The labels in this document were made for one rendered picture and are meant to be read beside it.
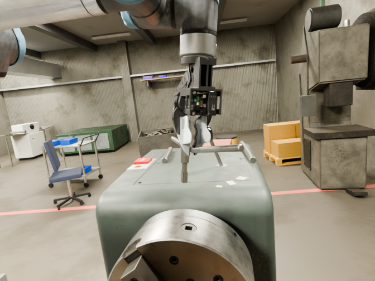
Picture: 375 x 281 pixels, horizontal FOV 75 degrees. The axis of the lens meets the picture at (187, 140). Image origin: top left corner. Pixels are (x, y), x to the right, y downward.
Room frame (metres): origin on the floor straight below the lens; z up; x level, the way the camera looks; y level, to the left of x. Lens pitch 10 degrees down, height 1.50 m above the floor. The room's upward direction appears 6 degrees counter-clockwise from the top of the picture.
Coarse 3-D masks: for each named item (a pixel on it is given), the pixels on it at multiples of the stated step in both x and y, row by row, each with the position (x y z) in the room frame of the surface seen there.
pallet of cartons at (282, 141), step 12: (264, 132) 5.22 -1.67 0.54; (276, 132) 4.90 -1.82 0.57; (288, 132) 4.89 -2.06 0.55; (276, 144) 4.58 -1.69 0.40; (288, 144) 4.50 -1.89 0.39; (300, 144) 4.51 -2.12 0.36; (264, 156) 5.21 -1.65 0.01; (276, 156) 4.60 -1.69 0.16; (288, 156) 4.50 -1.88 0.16; (300, 156) 4.50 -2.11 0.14
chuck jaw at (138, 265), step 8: (136, 248) 0.45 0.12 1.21; (128, 256) 0.44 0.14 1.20; (136, 256) 0.44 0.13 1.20; (128, 264) 0.44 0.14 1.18; (136, 264) 0.41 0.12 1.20; (144, 264) 0.42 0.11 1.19; (128, 272) 0.40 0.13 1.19; (136, 272) 0.40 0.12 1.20; (144, 272) 0.41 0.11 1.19; (152, 272) 0.42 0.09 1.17; (128, 280) 0.40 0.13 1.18; (136, 280) 0.40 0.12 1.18; (144, 280) 0.39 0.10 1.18; (152, 280) 0.41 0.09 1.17; (160, 280) 0.42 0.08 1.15
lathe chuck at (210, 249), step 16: (160, 224) 0.49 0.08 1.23; (176, 224) 0.48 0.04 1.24; (192, 224) 0.48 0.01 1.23; (208, 224) 0.49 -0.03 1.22; (144, 240) 0.44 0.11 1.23; (160, 240) 0.43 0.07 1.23; (176, 240) 0.42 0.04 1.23; (192, 240) 0.42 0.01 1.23; (208, 240) 0.43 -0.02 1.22; (224, 240) 0.46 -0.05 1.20; (144, 256) 0.43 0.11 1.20; (160, 256) 0.43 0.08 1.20; (176, 256) 0.42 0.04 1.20; (192, 256) 0.42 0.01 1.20; (208, 256) 0.41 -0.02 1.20; (224, 256) 0.41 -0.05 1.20; (240, 256) 0.44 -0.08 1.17; (112, 272) 0.45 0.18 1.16; (160, 272) 0.43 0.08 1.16; (176, 272) 0.42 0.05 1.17; (192, 272) 0.42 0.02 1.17; (208, 272) 0.41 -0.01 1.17; (224, 272) 0.41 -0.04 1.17; (240, 272) 0.40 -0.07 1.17
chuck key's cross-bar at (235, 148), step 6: (174, 138) 0.66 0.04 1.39; (180, 144) 0.61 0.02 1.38; (234, 144) 0.39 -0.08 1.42; (240, 144) 0.37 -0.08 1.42; (192, 150) 0.54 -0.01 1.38; (198, 150) 0.51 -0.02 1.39; (204, 150) 0.48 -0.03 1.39; (210, 150) 0.45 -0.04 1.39; (216, 150) 0.43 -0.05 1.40; (222, 150) 0.41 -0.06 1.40; (228, 150) 0.40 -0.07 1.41; (234, 150) 0.38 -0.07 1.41; (240, 150) 0.37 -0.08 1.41
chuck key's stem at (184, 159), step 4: (184, 152) 0.58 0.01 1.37; (184, 156) 0.58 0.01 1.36; (188, 156) 0.58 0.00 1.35; (180, 160) 0.59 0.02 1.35; (184, 160) 0.58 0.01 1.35; (188, 160) 0.58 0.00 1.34; (184, 164) 0.58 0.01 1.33; (184, 168) 0.58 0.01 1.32; (184, 172) 0.58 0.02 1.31; (184, 176) 0.59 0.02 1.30; (184, 180) 0.59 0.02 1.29
